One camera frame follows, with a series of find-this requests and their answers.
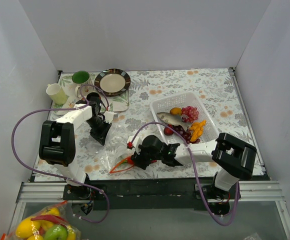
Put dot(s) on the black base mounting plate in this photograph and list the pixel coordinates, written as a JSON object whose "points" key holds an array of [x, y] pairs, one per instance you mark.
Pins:
{"points": [[156, 193]]}

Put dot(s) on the bag of fake fruit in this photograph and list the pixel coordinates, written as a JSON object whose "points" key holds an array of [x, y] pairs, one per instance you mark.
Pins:
{"points": [[49, 223]]}

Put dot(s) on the floral table mat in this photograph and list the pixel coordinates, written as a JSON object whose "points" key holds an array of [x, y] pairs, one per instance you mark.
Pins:
{"points": [[213, 86]]}

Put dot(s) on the fake pink grape bunch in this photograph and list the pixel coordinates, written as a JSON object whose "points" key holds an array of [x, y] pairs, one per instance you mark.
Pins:
{"points": [[189, 114]]}

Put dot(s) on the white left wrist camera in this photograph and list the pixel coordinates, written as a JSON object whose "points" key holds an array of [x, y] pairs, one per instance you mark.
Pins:
{"points": [[109, 116]]}

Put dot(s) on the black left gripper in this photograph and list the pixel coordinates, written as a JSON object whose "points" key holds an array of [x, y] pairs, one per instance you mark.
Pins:
{"points": [[100, 127]]}

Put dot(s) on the white plastic basket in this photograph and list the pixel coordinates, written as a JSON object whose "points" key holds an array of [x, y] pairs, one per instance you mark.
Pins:
{"points": [[181, 100]]}

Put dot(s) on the aluminium frame rail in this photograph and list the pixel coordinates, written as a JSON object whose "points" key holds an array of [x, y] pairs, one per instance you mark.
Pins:
{"points": [[47, 192]]}

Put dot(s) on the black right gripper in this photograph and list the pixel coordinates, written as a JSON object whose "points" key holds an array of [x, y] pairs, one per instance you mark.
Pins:
{"points": [[140, 158]]}

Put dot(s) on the floral serving tray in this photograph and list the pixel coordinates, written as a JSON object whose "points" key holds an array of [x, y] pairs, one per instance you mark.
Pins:
{"points": [[118, 103]]}

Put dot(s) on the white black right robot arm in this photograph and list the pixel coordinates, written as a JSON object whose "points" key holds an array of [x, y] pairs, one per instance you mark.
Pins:
{"points": [[235, 157]]}

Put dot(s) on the green inside cat mug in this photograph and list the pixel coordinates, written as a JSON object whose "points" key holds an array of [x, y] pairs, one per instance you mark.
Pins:
{"points": [[82, 82]]}

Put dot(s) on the pale yellow cup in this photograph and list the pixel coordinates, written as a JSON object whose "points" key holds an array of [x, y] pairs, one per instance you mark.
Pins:
{"points": [[56, 93]]}

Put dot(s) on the fake brown kiwi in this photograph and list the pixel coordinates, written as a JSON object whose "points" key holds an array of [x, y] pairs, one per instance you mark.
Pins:
{"points": [[176, 111]]}

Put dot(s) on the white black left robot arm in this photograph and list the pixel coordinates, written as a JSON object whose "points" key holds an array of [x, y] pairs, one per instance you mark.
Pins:
{"points": [[57, 142]]}

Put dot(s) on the fake silver fish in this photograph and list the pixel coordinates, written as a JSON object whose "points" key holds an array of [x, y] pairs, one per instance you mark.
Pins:
{"points": [[174, 120]]}

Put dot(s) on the fake orange segments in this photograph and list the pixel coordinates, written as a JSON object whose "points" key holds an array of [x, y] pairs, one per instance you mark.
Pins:
{"points": [[197, 129]]}

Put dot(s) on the fake red apple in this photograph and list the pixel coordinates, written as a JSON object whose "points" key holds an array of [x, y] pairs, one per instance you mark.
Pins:
{"points": [[167, 131]]}

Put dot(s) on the clear plastic wrapper corner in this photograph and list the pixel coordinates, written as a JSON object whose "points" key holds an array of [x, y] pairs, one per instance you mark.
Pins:
{"points": [[253, 236]]}

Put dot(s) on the clear zip top bag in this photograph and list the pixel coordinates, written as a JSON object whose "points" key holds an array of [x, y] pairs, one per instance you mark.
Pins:
{"points": [[115, 147]]}

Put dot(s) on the fake red grapes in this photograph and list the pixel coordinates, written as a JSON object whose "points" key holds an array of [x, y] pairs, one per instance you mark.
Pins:
{"points": [[186, 134]]}

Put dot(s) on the dark striped rim plate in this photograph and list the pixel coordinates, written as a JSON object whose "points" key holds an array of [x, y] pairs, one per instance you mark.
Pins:
{"points": [[113, 82]]}

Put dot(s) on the fake orange carrot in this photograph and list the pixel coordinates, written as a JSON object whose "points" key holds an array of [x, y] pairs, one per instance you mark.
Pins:
{"points": [[127, 160]]}

